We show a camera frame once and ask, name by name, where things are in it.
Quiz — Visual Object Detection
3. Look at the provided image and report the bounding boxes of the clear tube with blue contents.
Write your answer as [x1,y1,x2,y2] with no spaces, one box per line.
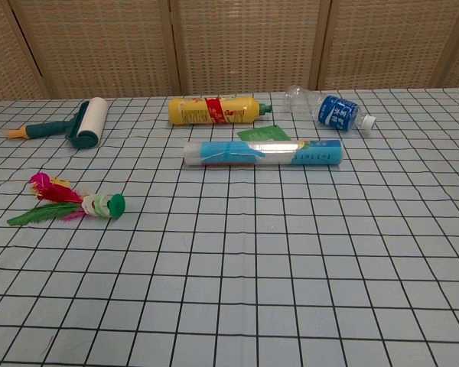
[183,138,344,168]

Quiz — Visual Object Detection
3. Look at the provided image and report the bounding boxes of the light blue checkered tablecloth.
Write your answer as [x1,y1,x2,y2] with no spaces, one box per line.
[0,86,459,367]

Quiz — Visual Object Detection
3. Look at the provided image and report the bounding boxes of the green lint roller white roll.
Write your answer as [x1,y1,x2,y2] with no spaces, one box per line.
[6,96,109,150]

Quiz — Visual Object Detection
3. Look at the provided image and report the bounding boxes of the green paper card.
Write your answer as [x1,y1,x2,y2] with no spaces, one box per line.
[236,125,292,142]

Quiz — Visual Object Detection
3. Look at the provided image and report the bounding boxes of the clear water bottle blue label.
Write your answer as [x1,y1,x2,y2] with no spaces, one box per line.
[282,85,378,133]

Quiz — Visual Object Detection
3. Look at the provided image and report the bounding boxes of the colourful feather shuttlecock green base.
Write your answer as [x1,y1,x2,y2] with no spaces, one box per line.
[6,171,127,227]

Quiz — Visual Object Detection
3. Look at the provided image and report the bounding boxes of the yellow plastic bottle green cap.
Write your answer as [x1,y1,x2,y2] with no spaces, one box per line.
[168,96,274,126]

